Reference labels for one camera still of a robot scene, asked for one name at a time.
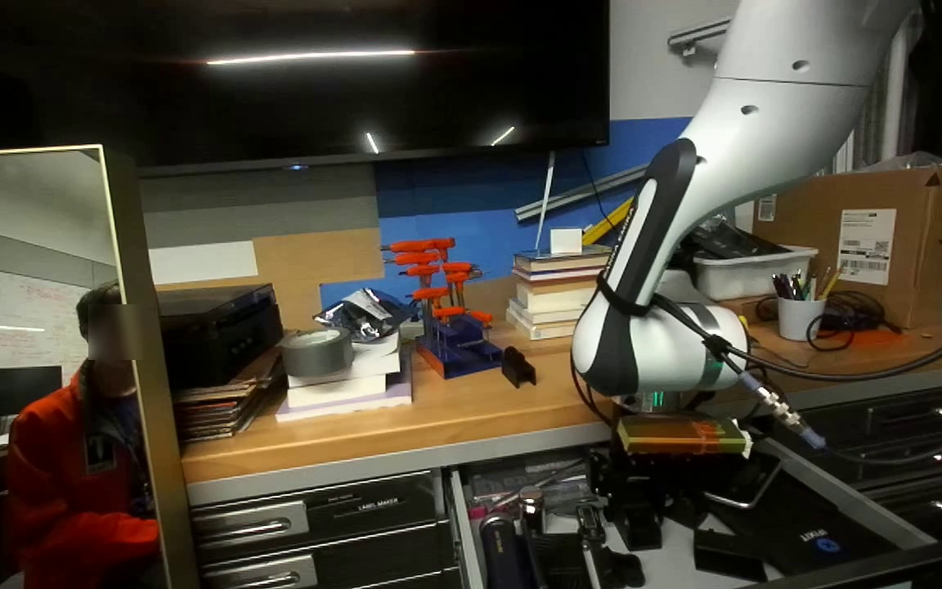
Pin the blue rack orange hex keys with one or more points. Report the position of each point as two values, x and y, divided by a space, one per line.
454 334

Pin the stack of books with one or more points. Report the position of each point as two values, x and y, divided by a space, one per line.
551 293

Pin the left closed drawer stack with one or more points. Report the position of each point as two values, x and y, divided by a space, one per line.
364 535

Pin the cardboard box with label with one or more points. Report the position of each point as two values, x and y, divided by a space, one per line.
877 230

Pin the black iFixit tool kit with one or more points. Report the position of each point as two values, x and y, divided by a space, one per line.
792 528

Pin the yellow ruler on wall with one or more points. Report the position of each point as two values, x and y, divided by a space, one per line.
609 225

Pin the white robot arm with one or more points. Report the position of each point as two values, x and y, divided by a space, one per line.
785 90

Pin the large black wall monitor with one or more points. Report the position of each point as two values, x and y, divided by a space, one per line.
198 84

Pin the black angled plastic part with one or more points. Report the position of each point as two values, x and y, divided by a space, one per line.
517 368

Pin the grey duct tape roll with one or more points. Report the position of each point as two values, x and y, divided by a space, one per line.
315 355

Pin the closed drawer stack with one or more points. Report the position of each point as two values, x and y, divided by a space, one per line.
888 451
364 535

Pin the person in orange jacket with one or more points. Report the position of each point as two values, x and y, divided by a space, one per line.
78 503

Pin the right closed drawer stack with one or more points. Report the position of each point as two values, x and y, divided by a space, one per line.
888 451

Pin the white plastic bin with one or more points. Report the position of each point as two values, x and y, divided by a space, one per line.
731 262

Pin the white pen cup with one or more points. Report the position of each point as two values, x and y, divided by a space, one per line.
800 315

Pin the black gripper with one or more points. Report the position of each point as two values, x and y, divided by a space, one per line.
645 493

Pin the wooden framed glass panel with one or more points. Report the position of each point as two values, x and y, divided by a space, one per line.
70 220

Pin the tool drawer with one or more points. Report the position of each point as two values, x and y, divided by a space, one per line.
526 518

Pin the white foam box stack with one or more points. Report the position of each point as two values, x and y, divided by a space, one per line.
378 381

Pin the black equipment case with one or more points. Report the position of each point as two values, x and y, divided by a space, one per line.
216 333

